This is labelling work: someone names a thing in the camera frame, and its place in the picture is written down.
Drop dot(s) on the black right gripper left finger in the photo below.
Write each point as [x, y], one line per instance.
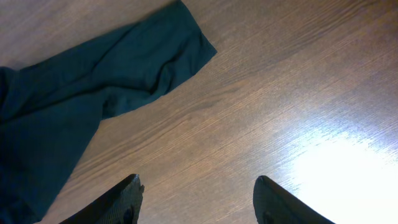
[120, 204]

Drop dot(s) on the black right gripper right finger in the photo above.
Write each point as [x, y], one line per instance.
[273, 205]

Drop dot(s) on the black leggings with red waistband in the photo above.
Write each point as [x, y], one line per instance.
[51, 110]

